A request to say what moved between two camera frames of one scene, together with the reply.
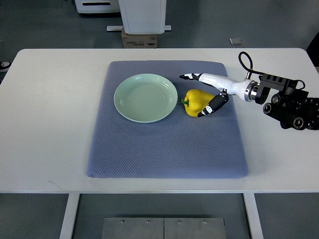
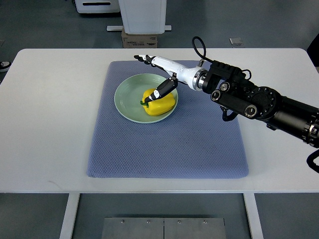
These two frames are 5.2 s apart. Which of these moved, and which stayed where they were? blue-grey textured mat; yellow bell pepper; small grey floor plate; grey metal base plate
Moved: yellow bell pepper
Stayed: grey metal base plate; small grey floor plate; blue-grey textured mat
